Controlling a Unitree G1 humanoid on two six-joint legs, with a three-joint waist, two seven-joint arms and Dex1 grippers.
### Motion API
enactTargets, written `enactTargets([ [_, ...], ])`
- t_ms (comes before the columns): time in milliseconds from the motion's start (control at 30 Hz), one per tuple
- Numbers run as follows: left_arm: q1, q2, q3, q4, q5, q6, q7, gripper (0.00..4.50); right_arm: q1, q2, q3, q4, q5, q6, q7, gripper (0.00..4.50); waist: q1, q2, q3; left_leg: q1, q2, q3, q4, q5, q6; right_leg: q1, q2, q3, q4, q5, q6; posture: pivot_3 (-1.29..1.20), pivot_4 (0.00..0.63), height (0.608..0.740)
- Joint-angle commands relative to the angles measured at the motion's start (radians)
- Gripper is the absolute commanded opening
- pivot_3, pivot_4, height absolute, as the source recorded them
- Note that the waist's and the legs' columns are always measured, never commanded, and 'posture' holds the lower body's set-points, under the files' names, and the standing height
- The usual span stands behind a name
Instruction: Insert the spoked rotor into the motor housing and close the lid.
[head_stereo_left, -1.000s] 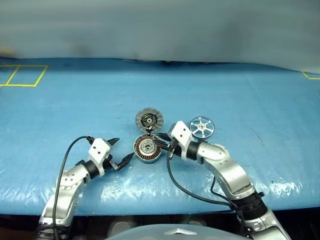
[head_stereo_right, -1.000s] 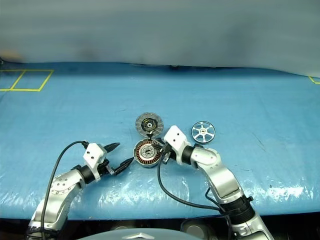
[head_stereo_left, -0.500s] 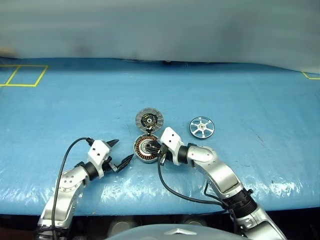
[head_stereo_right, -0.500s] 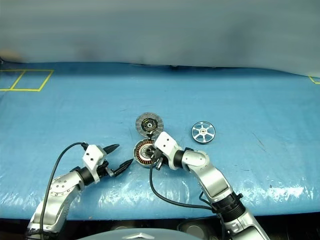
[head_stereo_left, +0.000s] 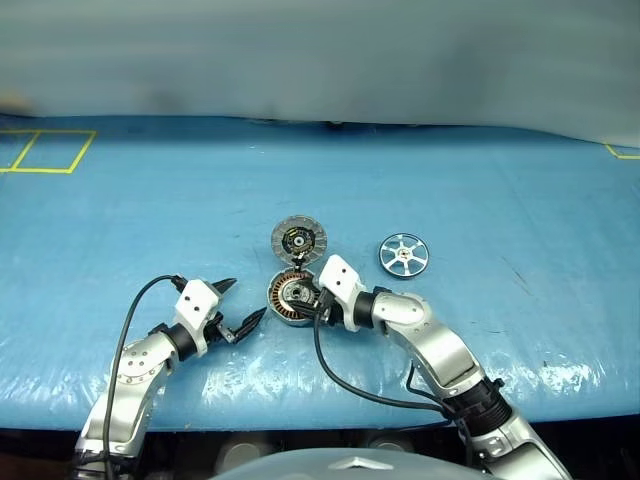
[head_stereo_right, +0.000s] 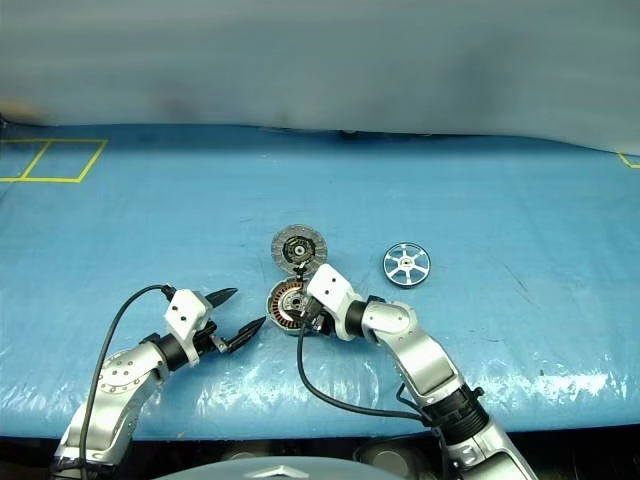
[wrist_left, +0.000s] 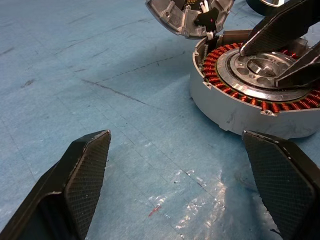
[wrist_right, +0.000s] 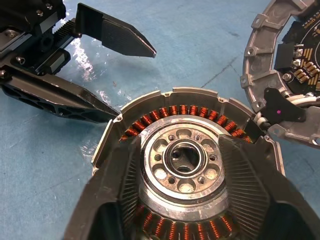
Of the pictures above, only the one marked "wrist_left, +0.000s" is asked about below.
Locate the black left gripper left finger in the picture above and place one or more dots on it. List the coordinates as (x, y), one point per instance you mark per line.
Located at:
(75, 180)

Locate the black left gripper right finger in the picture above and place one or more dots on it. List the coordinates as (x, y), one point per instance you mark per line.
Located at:
(287, 185)

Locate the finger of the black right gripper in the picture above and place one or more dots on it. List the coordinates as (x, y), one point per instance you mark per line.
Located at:
(305, 71)
(280, 27)

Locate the silver spoked rotor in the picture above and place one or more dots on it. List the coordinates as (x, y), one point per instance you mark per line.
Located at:
(225, 75)

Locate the silver round motor lid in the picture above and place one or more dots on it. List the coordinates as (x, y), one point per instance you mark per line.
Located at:
(170, 17)

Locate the silver motor housing copper coils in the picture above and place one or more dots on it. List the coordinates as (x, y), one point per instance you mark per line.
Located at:
(225, 117)

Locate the black round object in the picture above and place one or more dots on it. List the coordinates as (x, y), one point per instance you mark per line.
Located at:
(257, 7)

